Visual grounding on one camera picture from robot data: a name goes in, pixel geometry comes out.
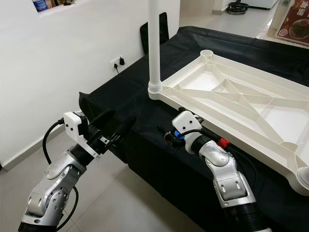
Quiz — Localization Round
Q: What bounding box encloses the red food poster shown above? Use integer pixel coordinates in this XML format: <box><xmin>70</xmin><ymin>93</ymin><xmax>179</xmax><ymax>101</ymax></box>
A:
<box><xmin>275</xmin><ymin>0</ymin><xmax>309</xmax><ymax>46</ymax></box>

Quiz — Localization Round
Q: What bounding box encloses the white wall socket black plug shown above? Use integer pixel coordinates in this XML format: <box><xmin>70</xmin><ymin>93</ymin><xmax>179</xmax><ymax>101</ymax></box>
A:
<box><xmin>110</xmin><ymin>56</ymin><xmax>126</xmax><ymax>73</ymax></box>

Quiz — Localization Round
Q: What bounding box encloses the clear bottle blue label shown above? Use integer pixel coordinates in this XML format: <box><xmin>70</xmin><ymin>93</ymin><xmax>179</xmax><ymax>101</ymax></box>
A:
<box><xmin>32</xmin><ymin>0</ymin><xmax>50</xmax><ymax>13</ymax></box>

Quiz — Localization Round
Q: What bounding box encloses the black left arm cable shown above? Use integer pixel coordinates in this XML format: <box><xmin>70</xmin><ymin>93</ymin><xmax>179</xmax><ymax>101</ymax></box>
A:
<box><xmin>42</xmin><ymin>118</ymin><xmax>66</xmax><ymax>165</ymax></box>

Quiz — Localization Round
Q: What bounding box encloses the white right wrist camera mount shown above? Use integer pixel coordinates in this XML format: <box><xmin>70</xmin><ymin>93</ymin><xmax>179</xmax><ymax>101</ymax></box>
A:
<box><xmin>173</xmin><ymin>110</ymin><xmax>203</xmax><ymax>145</ymax></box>

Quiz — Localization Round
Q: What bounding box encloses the white plastic table leg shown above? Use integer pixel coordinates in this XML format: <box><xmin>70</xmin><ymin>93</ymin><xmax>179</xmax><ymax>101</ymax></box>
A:
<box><xmin>147</xmin><ymin>0</ymin><xmax>164</xmax><ymax>95</ymax></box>

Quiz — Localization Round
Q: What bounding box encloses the black tablecloth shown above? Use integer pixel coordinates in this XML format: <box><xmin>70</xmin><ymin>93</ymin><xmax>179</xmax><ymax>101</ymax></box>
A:
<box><xmin>79</xmin><ymin>25</ymin><xmax>309</xmax><ymax>232</ymax></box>

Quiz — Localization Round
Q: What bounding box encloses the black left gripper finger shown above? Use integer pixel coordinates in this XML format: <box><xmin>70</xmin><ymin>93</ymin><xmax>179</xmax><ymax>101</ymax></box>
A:
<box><xmin>88</xmin><ymin>109</ymin><xmax>116</xmax><ymax>130</ymax></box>
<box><xmin>107</xmin><ymin>116</ymin><xmax>137</xmax><ymax>146</ymax></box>

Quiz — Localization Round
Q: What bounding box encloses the black right arm cable red connector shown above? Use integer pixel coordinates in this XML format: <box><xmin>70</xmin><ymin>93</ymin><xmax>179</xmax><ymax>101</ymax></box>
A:
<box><xmin>176</xmin><ymin>127</ymin><xmax>256</xmax><ymax>184</ymax></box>

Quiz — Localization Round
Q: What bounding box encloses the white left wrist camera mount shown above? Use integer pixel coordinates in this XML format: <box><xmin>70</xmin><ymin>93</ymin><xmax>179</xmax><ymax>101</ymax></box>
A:
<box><xmin>63</xmin><ymin>111</ymin><xmax>102</xmax><ymax>158</ymax></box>

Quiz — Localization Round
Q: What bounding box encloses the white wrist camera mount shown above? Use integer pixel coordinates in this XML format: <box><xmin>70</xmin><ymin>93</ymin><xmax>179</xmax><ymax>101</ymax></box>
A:
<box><xmin>173</xmin><ymin>110</ymin><xmax>203</xmax><ymax>145</ymax></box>
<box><xmin>63</xmin><ymin>111</ymin><xmax>102</xmax><ymax>158</ymax></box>

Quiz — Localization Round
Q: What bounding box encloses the clear bin orange lid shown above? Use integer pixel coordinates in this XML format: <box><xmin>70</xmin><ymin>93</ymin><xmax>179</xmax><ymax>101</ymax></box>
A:
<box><xmin>268</xmin><ymin>0</ymin><xmax>309</xmax><ymax>49</ymax></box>

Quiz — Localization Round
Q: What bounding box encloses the white appliance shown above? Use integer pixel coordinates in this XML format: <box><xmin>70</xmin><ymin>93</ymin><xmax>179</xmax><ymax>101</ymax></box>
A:
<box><xmin>246</xmin><ymin>0</ymin><xmax>281</xmax><ymax>9</ymax></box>

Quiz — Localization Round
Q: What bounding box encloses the white upright panel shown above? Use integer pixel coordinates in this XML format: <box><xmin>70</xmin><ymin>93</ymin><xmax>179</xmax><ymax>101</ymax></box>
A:
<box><xmin>212</xmin><ymin>0</ymin><xmax>227</xmax><ymax>13</ymax></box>

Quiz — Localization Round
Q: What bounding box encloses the black cable coil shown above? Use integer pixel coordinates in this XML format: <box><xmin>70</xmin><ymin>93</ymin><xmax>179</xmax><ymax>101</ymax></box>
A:
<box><xmin>228</xmin><ymin>1</ymin><xmax>249</xmax><ymax>14</ymax></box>

